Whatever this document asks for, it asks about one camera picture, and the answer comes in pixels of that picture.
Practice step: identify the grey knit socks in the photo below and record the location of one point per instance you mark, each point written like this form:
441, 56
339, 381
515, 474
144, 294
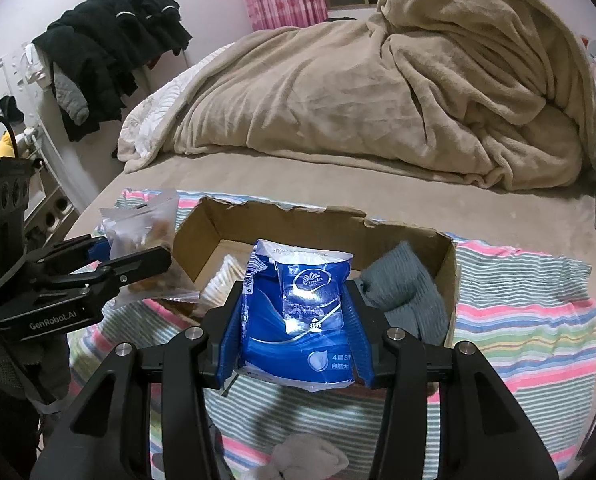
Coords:
400, 286

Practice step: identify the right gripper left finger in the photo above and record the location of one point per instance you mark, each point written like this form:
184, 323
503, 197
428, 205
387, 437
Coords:
105, 434

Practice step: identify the white floral quilt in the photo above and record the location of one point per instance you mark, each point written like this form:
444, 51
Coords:
137, 144

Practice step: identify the white shelf rack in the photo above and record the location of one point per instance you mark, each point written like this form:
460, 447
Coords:
50, 213

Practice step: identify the striped colourful towel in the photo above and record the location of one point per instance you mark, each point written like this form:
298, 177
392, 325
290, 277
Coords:
530, 314

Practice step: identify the beige fleece blanket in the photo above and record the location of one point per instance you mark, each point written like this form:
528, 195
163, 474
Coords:
481, 92

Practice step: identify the yellow plush toy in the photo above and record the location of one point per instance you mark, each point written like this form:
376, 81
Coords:
6, 147

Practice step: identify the white socks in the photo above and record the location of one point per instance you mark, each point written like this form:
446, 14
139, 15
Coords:
301, 456

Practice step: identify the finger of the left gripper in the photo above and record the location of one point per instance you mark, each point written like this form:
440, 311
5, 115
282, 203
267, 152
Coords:
114, 274
67, 256

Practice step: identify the bag of cotton swabs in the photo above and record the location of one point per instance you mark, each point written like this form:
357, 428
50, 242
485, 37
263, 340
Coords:
218, 288

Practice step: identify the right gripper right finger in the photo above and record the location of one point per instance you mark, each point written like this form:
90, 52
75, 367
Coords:
484, 434

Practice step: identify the clear snack bag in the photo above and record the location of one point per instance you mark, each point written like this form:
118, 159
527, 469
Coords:
142, 227

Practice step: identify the brown cardboard box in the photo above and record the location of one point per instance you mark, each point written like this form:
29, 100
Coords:
214, 223

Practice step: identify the pile of black clothes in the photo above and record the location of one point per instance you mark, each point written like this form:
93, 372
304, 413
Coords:
93, 50

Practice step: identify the blue tissue pack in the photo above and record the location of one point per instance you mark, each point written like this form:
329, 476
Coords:
292, 325

